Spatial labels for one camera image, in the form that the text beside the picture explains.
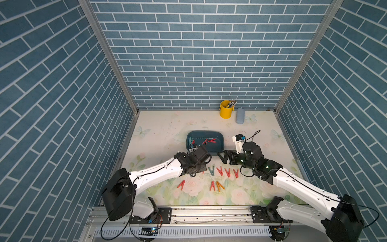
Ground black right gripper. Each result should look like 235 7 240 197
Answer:
217 149 255 171

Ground dark teal clothespin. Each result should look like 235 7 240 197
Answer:
208 165 215 176

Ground dark teal storage box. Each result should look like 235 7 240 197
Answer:
186 131 224 154

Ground red clothespin row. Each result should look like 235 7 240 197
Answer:
177 180 185 190
209 181 216 191

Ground orange clothespin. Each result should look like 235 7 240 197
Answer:
216 181 225 192

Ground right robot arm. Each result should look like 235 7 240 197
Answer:
218 140 364 242

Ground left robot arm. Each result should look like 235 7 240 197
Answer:
101 146 212 223

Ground red clothespin in box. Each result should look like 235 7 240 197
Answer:
202 138 217 146

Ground yellow pen cup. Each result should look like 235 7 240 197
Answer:
219 100 234 119

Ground grey blue cylinder case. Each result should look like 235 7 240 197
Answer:
236 108 245 125

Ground pens in yellow cup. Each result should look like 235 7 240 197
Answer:
226 100 237 108

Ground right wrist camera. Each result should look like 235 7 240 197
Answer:
232 134 246 154

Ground aluminium front rail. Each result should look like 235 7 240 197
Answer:
86 205 333 227

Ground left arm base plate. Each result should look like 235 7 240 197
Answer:
130 207 172 224

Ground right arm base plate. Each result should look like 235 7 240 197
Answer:
250 205 293 224

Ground aluminium corner post right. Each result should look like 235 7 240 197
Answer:
274 0 345 115

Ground aluminium corner post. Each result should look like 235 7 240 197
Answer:
274 0 345 115
78 0 140 115

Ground aluminium corner post left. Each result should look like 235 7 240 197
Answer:
78 0 140 115

